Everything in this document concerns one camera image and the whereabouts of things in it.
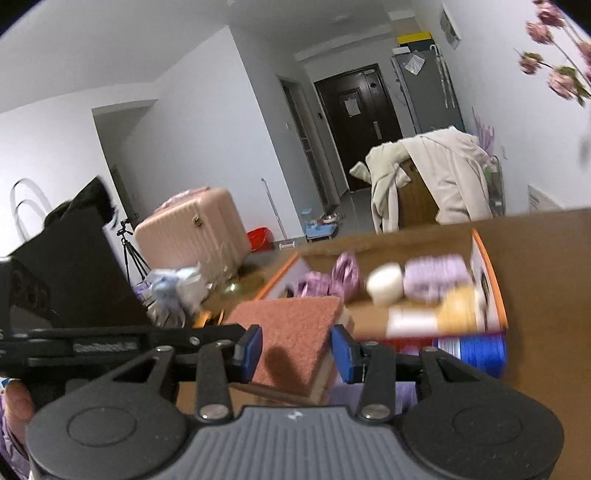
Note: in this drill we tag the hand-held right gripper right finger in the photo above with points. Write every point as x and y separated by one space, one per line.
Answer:
344 353

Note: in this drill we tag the crumpled white plastic bag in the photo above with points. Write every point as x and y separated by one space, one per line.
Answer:
178 288

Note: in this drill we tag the pink sponge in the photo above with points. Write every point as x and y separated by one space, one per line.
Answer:
286 332

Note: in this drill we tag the yellow box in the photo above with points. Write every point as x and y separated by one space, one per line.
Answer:
413 39

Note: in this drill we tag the wall electrical panel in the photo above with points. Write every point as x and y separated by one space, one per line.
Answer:
450 25

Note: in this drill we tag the paper note on door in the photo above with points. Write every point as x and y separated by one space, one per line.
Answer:
352 107

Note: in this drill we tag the interior doorway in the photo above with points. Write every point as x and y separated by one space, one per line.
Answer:
304 143

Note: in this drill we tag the mop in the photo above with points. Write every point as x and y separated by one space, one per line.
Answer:
274 217

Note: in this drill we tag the pet bowls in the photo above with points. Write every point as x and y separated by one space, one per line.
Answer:
323 226

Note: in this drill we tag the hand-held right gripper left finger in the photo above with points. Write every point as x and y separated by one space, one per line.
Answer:
249 353

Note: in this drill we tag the white folded umbrella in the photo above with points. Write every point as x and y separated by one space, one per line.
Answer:
442 78

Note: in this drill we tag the purple flower bunch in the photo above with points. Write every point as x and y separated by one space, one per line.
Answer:
485 134

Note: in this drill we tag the pink dried flowers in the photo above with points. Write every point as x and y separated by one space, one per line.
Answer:
563 78

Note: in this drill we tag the white and yellow plush toy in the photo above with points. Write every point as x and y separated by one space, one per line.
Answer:
457 309

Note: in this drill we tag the white sponge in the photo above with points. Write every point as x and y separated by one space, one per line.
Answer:
385 284

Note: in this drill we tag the person's left forearm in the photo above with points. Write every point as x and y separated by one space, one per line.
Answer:
11 457

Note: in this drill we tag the black cloth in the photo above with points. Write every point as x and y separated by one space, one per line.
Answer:
92 198

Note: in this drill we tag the black paper bag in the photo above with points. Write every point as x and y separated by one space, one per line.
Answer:
83 277

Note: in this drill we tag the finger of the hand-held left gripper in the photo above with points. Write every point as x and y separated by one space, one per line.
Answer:
138 336

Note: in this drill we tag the person's left hand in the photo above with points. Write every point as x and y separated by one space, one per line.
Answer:
16 406

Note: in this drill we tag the grey refrigerator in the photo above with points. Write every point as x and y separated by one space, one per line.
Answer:
425 97

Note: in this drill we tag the red cardboard box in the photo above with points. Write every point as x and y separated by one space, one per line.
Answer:
364 316

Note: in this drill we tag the lilac fluffy headband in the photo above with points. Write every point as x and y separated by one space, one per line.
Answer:
434 277

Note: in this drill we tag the black tripod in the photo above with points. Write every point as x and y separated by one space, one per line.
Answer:
131 254

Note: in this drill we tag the purple satin bow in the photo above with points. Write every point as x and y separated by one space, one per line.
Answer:
344 272

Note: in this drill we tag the pink suitcase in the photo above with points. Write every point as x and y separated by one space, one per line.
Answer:
194 235

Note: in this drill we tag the beige coat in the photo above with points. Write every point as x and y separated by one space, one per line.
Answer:
443 184

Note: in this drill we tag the red bucket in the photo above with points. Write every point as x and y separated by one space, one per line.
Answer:
258 240

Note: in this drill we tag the dark entrance door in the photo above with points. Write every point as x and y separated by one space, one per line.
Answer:
355 138

